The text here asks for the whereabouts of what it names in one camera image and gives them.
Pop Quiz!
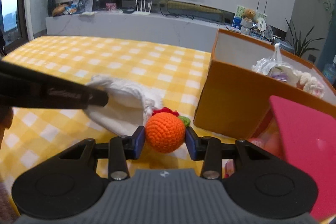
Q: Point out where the white cloth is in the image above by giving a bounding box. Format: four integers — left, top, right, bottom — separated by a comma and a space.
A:
84, 75, 163, 136

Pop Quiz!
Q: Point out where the orange crochet ball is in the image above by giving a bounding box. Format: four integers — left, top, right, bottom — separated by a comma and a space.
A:
145, 107, 191, 153

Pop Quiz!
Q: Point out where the clear plastic bag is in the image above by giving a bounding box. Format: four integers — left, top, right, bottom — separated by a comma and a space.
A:
252, 43, 299, 86

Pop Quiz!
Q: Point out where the pink white crochet toy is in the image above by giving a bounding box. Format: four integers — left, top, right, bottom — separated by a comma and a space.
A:
297, 72, 325, 98

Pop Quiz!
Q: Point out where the yellow checkered tablecloth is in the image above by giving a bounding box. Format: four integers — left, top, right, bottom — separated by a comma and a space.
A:
0, 35, 237, 219

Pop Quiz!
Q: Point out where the orange cardboard box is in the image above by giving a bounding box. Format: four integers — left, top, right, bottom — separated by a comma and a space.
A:
194, 30, 335, 139

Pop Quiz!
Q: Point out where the red lidded transparent box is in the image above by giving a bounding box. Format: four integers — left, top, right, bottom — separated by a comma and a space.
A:
224, 96, 335, 220

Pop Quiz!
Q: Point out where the marble tv console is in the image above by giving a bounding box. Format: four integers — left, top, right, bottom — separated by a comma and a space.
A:
46, 11, 227, 52

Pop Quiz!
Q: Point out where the white wifi router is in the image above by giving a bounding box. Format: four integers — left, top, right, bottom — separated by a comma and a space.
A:
132, 0, 153, 15

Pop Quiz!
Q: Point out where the green potted plant right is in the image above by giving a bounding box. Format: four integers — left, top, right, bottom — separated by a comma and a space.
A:
285, 19, 324, 57

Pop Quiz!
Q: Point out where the small teddy bear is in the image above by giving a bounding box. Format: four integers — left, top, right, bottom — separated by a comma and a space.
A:
241, 8, 257, 23

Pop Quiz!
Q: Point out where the water bottle jug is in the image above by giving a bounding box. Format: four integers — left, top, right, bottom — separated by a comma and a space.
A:
322, 56, 336, 85

